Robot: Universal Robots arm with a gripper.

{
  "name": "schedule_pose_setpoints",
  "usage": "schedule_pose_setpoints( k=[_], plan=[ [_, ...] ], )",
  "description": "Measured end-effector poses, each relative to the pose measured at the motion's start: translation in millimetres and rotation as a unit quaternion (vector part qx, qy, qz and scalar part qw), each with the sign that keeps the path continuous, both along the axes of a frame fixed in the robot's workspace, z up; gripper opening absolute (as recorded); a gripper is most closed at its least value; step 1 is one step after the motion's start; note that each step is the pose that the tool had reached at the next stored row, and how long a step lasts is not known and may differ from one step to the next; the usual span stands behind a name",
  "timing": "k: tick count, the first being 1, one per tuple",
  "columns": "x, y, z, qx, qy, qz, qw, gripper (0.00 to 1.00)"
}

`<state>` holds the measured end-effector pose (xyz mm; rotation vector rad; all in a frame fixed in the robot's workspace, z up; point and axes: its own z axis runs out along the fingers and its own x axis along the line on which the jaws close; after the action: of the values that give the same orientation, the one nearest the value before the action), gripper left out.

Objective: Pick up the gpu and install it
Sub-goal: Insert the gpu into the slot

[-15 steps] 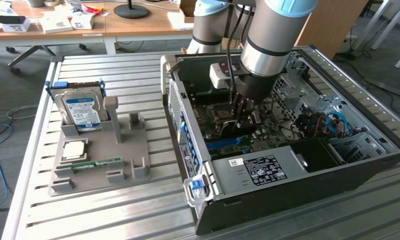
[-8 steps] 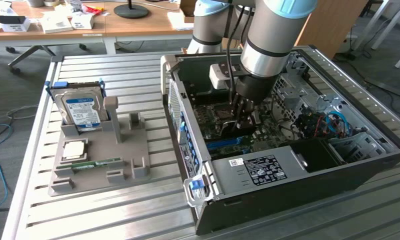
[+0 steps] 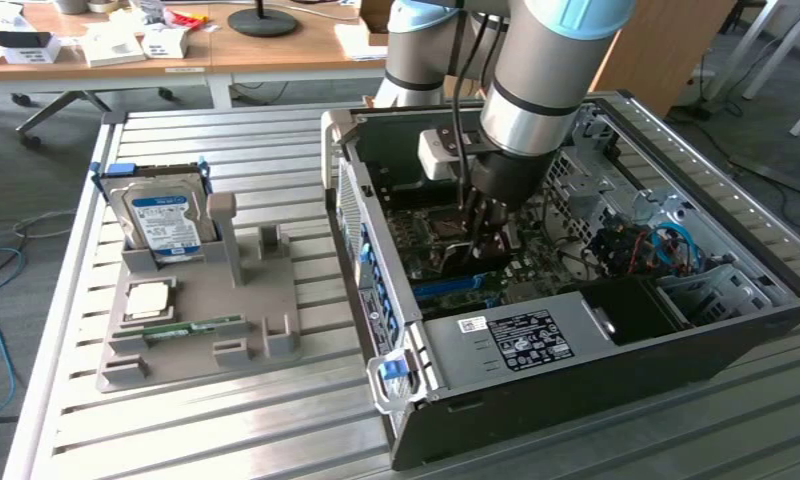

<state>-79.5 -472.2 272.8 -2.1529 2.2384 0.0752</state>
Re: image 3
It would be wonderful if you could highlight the black camera cable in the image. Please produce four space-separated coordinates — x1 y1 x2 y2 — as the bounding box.
450 12 508 201

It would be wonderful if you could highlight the green RAM stick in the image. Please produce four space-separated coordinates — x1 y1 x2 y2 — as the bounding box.
139 315 248 344

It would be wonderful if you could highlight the black round lamp base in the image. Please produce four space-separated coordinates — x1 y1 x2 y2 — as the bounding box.
227 0 300 39

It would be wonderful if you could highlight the black plastic shroud box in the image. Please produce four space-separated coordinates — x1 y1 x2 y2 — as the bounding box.
583 277 695 346

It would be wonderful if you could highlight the metal disk bay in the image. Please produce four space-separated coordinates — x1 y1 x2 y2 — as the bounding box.
656 264 775 326

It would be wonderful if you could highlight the white table frame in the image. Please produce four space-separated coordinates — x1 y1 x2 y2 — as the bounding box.
706 0 800 136

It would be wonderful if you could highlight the grey chipset heatsink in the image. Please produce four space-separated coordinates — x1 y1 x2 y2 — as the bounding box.
508 283 547 304

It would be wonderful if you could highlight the grey power supply unit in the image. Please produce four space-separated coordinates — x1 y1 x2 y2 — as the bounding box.
423 292 615 389

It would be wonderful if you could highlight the green Dell motherboard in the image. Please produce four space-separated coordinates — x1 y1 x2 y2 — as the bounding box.
383 192 602 319

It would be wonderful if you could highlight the blue case release latch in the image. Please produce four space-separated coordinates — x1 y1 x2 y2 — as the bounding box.
378 357 410 382

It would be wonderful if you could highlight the red wire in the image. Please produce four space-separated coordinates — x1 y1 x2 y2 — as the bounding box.
626 232 650 274

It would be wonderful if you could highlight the stack of white papers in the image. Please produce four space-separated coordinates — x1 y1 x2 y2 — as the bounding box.
332 22 392 62

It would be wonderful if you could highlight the small white printed box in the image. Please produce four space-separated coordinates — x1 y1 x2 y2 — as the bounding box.
140 23 192 60

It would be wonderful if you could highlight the silver CPU chip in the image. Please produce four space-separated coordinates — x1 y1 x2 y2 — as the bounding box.
124 283 175 321

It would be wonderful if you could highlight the flat white box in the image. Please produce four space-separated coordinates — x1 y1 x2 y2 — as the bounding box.
79 27 149 69

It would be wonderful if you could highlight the CPU socket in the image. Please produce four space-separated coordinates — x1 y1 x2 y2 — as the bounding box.
419 207 472 246

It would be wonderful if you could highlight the brown cardboard box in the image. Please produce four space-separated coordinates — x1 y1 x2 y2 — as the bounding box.
359 0 395 46

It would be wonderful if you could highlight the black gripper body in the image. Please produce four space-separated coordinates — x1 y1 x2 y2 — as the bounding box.
471 149 556 207

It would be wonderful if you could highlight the wooden office desk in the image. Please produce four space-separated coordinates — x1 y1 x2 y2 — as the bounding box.
0 0 575 109

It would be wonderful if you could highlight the perforated metal drive cage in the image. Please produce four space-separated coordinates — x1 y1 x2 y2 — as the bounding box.
546 147 648 236

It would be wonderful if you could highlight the black Nvidia graphics card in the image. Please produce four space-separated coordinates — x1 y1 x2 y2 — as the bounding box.
438 238 512 279

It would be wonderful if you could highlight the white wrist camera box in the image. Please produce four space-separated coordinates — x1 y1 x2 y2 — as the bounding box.
418 128 486 181

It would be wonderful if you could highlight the blue SATA wire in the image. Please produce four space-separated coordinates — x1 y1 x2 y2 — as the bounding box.
643 222 706 276

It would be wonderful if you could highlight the blue expansion slot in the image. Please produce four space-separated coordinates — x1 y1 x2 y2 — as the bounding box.
411 274 492 299

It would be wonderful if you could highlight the grey plastic parts rack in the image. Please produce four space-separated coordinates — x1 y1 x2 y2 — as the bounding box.
96 192 306 394

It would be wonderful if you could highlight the hard disk in blue carrier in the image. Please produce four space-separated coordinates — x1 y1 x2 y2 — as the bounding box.
89 160 221 265

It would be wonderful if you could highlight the black and white cardboard box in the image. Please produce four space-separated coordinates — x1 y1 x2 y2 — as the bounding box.
0 30 63 66

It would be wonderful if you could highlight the open black PC case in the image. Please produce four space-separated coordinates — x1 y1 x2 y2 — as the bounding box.
320 89 800 471

